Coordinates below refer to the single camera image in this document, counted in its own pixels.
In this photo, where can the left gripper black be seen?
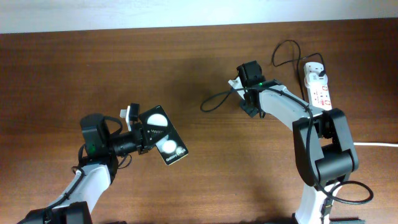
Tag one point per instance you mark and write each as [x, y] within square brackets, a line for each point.
[141, 127]

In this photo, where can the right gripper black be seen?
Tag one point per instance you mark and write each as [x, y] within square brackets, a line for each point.
[250, 109]

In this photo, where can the black smartphone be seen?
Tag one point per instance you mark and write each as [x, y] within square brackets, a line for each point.
[171, 147]

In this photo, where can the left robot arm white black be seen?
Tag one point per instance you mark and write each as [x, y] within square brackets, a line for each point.
[98, 164]

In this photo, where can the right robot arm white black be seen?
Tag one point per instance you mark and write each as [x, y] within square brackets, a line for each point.
[325, 154]

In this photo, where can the white USB charger adapter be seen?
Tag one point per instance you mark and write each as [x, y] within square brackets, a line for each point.
[315, 74]

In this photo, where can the white power strip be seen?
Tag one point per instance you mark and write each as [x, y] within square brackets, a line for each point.
[319, 97]

